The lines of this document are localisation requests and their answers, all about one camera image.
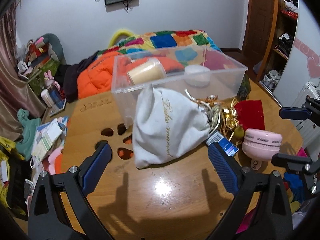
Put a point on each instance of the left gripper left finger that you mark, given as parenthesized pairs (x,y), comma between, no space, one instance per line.
(81,181)

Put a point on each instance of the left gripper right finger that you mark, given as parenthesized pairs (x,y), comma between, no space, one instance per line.
(241,185)

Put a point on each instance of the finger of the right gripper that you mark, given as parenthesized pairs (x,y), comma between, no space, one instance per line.
(294,164)
(296,113)

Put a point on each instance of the blue barcode card box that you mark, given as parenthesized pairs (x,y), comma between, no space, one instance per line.
(229,148)

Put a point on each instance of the red velvet pouch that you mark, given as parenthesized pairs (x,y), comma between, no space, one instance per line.
(250,114)

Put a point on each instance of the pink round portable fan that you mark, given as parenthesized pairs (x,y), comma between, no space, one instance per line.
(261,145)

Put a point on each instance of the green glass spray bottle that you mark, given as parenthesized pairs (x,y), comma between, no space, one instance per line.
(244,89)

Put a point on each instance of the gold ribbon bundle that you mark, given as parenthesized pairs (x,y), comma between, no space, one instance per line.
(221,114)

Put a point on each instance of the white drawstring cloth bag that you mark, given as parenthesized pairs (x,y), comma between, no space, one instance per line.
(167,125)

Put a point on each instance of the white round plastic jar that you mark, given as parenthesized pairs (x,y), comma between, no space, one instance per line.
(197,75)

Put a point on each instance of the beige round plastic jar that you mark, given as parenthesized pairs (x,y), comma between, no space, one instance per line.
(150,70)

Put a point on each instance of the green gourd ornament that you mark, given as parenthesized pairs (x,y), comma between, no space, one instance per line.
(238,135)

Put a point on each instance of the stack of paper booklets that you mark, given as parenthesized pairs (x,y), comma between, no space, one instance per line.
(48,137)

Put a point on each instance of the green dinosaur plush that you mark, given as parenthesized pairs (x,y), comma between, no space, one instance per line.
(25,145)

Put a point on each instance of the white cylindrical bottle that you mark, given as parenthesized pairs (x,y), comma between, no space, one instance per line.
(47,98)

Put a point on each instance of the clear plastic storage bin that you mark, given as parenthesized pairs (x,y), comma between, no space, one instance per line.
(226,75)

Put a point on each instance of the brown wooden door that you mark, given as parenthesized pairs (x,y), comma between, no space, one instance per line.
(260,30)

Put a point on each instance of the pink rabbit toy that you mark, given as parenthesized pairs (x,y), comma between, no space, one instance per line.
(49,80)

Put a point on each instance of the dark purple garment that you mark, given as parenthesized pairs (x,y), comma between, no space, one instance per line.
(67,75)

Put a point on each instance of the green storage box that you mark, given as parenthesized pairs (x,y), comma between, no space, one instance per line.
(36,79)

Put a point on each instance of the pink striped curtain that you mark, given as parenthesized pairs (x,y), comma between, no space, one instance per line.
(15,93)

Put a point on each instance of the orange puffer jacket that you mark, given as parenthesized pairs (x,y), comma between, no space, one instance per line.
(97,78)

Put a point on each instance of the colourful patchwork blanket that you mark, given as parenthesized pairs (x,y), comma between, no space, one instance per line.
(173,49)

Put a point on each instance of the yellow curved headboard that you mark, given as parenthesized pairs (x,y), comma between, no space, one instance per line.
(118,34)

